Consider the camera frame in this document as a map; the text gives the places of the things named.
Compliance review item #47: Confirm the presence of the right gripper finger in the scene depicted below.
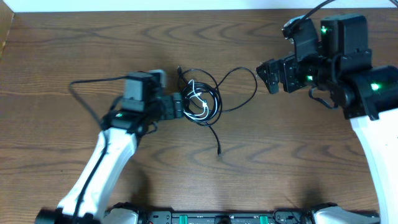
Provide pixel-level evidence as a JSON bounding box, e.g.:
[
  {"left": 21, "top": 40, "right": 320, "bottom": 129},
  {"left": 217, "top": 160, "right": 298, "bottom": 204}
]
[
  {"left": 264, "top": 76, "right": 279, "bottom": 94},
  {"left": 256, "top": 59, "right": 280, "bottom": 82}
]

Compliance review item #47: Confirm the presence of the thick black cable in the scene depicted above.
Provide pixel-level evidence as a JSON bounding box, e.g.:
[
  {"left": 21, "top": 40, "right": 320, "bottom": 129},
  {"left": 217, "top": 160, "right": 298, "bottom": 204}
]
[{"left": 177, "top": 65, "right": 258, "bottom": 156}]

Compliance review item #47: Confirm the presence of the thin black cable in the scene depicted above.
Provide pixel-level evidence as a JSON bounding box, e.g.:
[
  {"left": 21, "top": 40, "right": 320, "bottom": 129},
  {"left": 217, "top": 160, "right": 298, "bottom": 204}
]
[{"left": 180, "top": 81, "right": 223, "bottom": 127}]

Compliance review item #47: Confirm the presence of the white usb cable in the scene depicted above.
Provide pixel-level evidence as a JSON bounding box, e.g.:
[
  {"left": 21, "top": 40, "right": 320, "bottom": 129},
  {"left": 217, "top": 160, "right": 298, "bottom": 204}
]
[{"left": 183, "top": 79, "right": 210, "bottom": 122}]

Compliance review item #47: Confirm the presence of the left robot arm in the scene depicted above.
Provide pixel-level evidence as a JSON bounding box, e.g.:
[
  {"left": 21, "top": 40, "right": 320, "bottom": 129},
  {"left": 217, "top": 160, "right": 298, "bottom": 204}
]
[{"left": 35, "top": 70, "right": 182, "bottom": 224}]

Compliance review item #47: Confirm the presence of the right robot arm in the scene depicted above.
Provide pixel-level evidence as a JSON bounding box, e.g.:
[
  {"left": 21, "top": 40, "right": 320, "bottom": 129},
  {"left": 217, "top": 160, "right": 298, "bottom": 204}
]
[{"left": 256, "top": 14, "right": 397, "bottom": 223}]

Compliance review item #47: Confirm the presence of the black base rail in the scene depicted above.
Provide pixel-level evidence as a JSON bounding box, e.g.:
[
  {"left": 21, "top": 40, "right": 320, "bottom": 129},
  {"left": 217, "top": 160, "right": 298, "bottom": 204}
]
[{"left": 105, "top": 202, "right": 381, "bottom": 224}]

